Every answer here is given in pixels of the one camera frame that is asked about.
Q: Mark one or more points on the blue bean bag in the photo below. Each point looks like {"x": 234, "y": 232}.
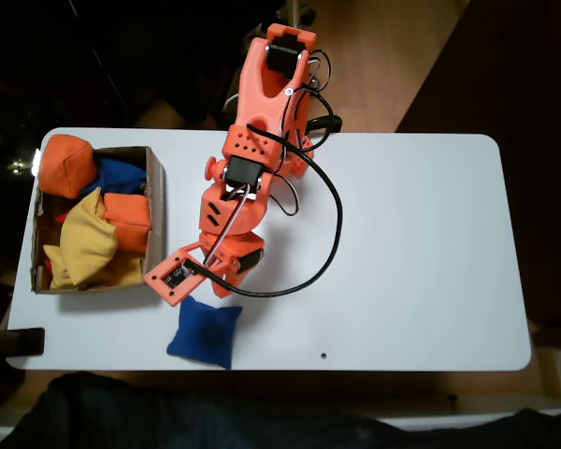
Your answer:
{"x": 121, "y": 175}
{"x": 203, "y": 337}

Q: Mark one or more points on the flat yellow bean bag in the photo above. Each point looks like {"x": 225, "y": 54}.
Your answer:
{"x": 126, "y": 276}

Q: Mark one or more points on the cardboard box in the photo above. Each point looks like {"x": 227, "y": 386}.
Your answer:
{"x": 156, "y": 210}

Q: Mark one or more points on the small orange bean bag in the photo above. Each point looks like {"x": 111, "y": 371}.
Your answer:
{"x": 128, "y": 220}

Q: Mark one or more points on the large yellow bean bag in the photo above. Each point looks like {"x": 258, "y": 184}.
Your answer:
{"x": 86, "y": 238}

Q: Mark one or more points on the red bean bag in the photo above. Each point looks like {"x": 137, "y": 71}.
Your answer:
{"x": 61, "y": 218}

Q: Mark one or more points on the large orange bean bag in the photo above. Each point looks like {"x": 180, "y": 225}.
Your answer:
{"x": 65, "y": 163}

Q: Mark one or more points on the black table clamp block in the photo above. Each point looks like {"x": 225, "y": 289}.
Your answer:
{"x": 18, "y": 341}

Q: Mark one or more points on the shiny metal fixture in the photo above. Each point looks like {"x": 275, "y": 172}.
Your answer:
{"x": 35, "y": 161}

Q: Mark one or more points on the office chair base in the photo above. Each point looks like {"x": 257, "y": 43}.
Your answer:
{"x": 301, "y": 11}

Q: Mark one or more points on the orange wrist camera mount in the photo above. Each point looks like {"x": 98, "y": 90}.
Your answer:
{"x": 168, "y": 280}

